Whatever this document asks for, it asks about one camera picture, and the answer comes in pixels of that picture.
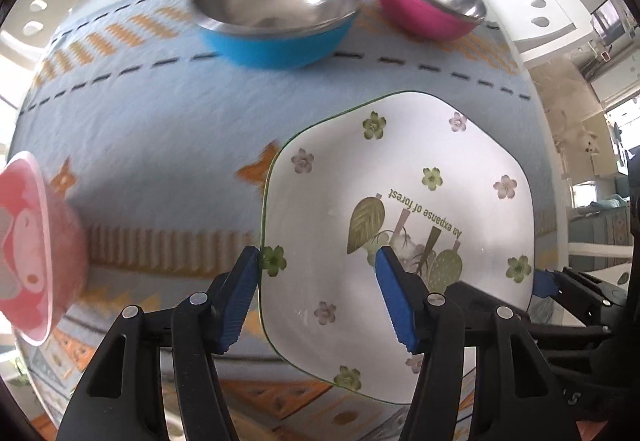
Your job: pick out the pink cartoon bowl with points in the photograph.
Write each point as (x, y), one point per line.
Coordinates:
(30, 241)

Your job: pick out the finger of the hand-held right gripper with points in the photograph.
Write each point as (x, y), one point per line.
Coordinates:
(542, 283)
(475, 297)

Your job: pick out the blue patterned sofa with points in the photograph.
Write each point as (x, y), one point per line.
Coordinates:
(600, 221)

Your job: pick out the blue patterned woven table mat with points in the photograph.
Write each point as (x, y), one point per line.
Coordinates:
(150, 121)

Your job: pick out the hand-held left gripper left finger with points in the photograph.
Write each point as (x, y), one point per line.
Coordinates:
(240, 301)

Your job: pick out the white hexagonal tree-print plate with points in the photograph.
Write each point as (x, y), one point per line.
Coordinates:
(450, 146)

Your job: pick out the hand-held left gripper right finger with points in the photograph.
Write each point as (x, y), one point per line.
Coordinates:
(395, 301)

